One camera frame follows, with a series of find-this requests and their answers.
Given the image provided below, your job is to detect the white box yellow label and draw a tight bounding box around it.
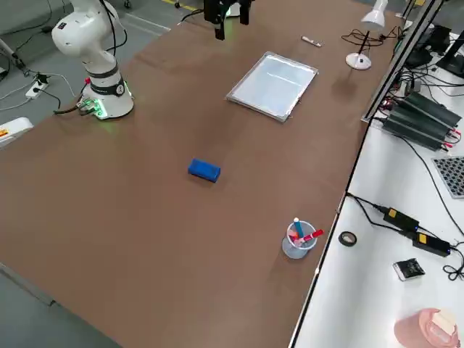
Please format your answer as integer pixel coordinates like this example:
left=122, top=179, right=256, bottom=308
left=0, top=117, right=35, bottom=148

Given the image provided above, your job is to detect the blue whiteboard eraser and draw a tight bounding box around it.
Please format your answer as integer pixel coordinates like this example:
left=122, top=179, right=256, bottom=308
left=187, top=157, right=222, bottom=185

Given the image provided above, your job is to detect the aluminium frame post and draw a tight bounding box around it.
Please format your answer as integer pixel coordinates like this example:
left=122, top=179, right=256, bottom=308
left=360, top=0, right=438, bottom=123

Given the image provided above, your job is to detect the black finned power supply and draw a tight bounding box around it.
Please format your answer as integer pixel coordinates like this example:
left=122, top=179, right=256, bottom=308
left=401, top=91, right=463, bottom=128
left=382, top=104, right=455, bottom=152

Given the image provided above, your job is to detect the clear plastic pen cup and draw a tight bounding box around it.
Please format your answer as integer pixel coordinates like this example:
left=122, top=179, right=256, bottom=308
left=281, top=221, right=317, bottom=260

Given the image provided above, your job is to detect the checkered calibration board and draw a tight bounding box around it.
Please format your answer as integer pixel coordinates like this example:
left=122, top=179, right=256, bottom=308
left=431, top=156, right=464, bottom=199

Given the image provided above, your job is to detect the red marker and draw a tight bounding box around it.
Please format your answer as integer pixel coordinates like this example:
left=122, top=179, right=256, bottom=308
left=297, top=228, right=325, bottom=245

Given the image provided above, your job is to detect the white power strip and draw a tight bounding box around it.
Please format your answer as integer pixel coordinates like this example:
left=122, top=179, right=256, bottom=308
left=25, top=81, right=50, bottom=99

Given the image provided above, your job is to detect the black tape roll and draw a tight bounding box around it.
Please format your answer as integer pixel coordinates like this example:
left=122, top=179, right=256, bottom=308
left=339, top=231, right=358, bottom=249

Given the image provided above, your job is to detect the blue marker white cap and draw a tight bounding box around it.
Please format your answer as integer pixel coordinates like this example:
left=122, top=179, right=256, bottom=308
left=292, top=217, right=306, bottom=242

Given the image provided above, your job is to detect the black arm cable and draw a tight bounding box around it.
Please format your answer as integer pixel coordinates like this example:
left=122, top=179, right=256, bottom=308
left=98, top=0, right=128, bottom=57

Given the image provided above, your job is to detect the black lamp cable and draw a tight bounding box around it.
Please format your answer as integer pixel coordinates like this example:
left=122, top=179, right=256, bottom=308
left=340, top=25, right=406, bottom=49

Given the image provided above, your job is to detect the black base cable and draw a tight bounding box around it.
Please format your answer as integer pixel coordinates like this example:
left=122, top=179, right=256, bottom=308
left=53, top=103, right=92, bottom=117
left=178, top=7, right=206, bottom=25

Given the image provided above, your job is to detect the black power adapter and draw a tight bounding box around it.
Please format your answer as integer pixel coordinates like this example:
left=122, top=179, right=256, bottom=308
left=383, top=206, right=421, bottom=232
left=413, top=231, right=451, bottom=258

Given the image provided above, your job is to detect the silver framed whiteboard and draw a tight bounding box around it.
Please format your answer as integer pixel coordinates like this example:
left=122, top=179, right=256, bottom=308
left=224, top=51, right=320, bottom=124

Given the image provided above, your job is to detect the pink round container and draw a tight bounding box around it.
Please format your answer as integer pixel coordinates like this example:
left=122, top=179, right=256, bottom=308
left=394, top=307, right=460, bottom=348

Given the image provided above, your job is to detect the white desk lamp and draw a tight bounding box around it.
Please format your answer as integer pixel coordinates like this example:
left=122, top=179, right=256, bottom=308
left=344, top=0, right=389, bottom=70

